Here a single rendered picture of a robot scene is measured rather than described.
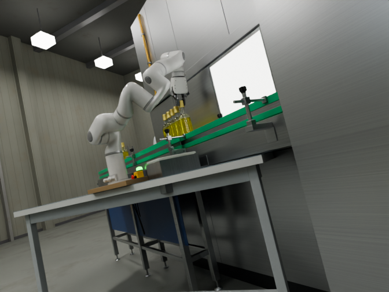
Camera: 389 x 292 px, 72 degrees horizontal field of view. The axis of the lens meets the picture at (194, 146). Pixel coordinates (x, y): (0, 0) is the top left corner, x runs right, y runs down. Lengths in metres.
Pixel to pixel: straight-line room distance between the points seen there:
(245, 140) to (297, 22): 0.54
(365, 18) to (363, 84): 0.14
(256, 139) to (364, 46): 0.56
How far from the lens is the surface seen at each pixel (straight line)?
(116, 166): 1.49
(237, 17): 1.54
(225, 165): 1.12
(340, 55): 0.75
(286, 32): 0.84
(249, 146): 1.17
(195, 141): 1.51
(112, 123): 1.41
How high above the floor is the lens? 0.75
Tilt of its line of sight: 5 degrees up
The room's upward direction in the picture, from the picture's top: 13 degrees counter-clockwise
